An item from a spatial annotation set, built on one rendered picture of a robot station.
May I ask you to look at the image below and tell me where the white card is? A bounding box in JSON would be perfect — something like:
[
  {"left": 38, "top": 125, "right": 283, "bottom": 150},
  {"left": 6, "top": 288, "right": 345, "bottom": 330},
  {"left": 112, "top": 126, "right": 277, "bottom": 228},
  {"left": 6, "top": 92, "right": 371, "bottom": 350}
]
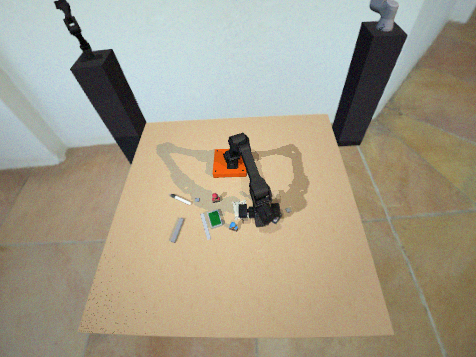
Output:
[{"left": 232, "top": 199, "right": 249, "bottom": 220}]

